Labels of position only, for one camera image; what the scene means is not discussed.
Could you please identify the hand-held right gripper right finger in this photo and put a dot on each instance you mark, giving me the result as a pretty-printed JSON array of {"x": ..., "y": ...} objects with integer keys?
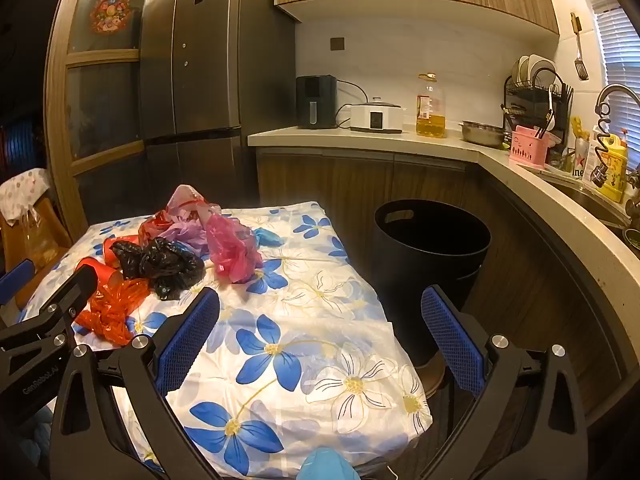
[{"x": 452, "y": 340}]

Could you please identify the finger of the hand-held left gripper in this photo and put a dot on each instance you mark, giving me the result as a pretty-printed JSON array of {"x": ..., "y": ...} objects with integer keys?
[
  {"x": 82, "y": 285},
  {"x": 15, "y": 280}
]

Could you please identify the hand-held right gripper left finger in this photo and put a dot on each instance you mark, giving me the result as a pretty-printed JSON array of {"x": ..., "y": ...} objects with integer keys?
[{"x": 187, "y": 340}]

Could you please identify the orange-red plastic bag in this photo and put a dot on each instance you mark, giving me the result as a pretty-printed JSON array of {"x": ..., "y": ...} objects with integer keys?
[{"x": 115, "y": 305}]

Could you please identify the black round bin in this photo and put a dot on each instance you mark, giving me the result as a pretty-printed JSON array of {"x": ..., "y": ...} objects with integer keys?
[{"x": 430, "y": 270}]

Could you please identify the black plastic bag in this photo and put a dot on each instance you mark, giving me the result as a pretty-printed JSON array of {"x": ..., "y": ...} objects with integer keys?
[{"x": 160, "y": 262}]

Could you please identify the pink plastic bag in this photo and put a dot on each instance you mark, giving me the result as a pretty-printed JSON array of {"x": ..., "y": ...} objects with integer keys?
[{"x": 232, "y": 250}]

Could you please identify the pink and red bag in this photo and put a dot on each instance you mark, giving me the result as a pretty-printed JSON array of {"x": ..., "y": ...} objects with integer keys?
[{"x": 182, "y": 230}]

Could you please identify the blue disposable glove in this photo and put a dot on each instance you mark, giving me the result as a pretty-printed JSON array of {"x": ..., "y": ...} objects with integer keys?
[{"x": 267, "y": 236}]

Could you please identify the person's right hand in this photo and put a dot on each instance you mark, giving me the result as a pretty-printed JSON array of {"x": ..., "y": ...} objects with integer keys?
[{"x": 327, "y": 465}]

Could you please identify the orange chair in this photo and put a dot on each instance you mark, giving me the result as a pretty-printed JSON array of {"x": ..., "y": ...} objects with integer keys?
[{"x": 37, "y": 270}]

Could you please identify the clear plastic bag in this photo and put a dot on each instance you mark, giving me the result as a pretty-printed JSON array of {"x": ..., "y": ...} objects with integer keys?
[{"x": 40, "y": 235}]

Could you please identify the dotted white cloth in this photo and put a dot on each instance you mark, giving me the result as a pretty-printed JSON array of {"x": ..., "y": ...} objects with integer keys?
[{"x": 22, "y": 190}]

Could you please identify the blue floral tablecloth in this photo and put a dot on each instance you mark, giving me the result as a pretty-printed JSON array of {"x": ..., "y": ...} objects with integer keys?
[{"x": 300, "y": 320}]

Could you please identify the wooden glass-panel door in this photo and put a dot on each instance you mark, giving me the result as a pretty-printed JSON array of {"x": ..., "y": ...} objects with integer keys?
[{"x": 60, "y": 110}]

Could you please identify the steel sink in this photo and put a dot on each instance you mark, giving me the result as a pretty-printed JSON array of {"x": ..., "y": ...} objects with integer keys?
[{"x": 590, "y": 200}]

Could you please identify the wooden base cabinet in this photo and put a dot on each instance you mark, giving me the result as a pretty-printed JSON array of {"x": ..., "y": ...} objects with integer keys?
[{"x": 330, "y": 180}]

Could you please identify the pink utensil holder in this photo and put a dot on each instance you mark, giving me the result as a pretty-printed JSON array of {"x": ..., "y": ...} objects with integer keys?
[{"x": 527, "y": 150}]

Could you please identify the steel bowl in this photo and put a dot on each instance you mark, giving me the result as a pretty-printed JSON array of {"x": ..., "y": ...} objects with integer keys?
[{"x": 482, "y": 132}]

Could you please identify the cooking oil bottle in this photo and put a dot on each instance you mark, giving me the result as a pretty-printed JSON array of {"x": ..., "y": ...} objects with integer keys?
[{"x": 431, "y": 120}]

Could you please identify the beer can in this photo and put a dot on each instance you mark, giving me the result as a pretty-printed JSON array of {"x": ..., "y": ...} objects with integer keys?
[{"x": 581, "y": 157}]

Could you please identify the beige kitchen countertop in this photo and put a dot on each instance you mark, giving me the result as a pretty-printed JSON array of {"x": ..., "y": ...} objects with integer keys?
[{"x": 350, "y": 138}]

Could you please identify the yellow detergent bottle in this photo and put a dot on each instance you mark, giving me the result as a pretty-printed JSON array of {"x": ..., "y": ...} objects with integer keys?
[{"x": 617, "y": 175}]

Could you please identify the white electric cooker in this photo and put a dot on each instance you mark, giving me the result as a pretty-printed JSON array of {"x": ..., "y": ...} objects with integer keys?
[{"x": 375, "y": 117}]

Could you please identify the yellow plastic utensil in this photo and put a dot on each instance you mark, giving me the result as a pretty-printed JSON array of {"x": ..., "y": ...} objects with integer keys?
[{"x": 579, "y": 127}]

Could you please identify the black dish rack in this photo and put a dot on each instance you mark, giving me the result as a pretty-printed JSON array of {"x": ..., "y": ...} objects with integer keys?
[{"x": 515, "y": 100}]

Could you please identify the white ladle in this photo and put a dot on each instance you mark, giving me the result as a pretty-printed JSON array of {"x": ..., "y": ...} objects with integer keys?
[{"x": 551, "y": 107}]

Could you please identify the dark grey refrigerator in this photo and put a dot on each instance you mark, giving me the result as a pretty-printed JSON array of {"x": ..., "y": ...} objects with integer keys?
[{"x": 215, "y": 60}]

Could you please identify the black air fryer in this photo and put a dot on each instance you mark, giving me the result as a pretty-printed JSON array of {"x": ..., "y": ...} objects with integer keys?
[{"x": 315, "y": 102}]

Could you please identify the round floral sticker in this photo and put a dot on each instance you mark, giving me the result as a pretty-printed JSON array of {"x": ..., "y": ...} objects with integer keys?
[{"x": 110, "y": 15}]

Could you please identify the white plate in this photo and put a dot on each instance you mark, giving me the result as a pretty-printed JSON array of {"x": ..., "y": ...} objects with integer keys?
[
  {"x": 542, "y": 67},
  {"x": 523, "y": 70}
]

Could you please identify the chrome faucet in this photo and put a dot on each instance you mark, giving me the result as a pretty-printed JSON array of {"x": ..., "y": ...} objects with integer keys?
[{"x": 612, "y": 89}]

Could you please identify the hanging metal spatula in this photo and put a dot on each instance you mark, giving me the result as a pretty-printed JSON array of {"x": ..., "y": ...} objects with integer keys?
[{"x": 581, "y": 67}]

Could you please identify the white window blind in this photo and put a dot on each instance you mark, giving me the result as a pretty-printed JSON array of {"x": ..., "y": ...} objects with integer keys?
[{"x": 617, "y": 50}]

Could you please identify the dark wall socket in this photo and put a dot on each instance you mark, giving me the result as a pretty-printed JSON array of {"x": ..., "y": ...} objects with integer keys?
[{"x": 337, "y": 44}]

